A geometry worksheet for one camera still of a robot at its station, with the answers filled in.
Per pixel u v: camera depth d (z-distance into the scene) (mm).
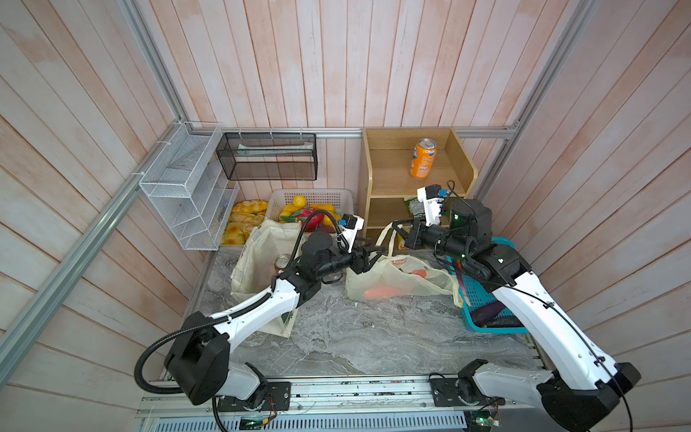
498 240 505
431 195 570
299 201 1135
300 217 1019
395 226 656
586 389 381
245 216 1098
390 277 795
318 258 579
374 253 702
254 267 833
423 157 780
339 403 730
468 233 486
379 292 897
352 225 636
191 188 694
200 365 408
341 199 1159
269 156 900
